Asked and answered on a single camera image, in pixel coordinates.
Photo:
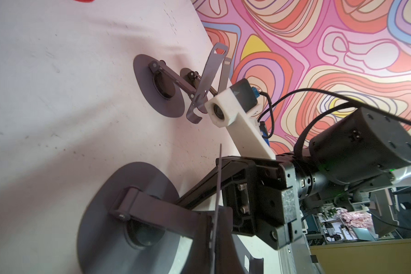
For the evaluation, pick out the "dark grey phone stand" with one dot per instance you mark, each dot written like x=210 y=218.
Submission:
x=194 y=78

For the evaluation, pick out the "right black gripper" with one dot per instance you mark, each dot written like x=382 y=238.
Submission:
x=263 y=194

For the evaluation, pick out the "blue stapler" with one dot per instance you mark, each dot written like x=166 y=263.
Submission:
x=263 y=129

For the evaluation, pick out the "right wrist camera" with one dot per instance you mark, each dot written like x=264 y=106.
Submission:
x=229 y=109

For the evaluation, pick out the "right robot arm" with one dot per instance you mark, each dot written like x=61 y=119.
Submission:
x=357 y=154

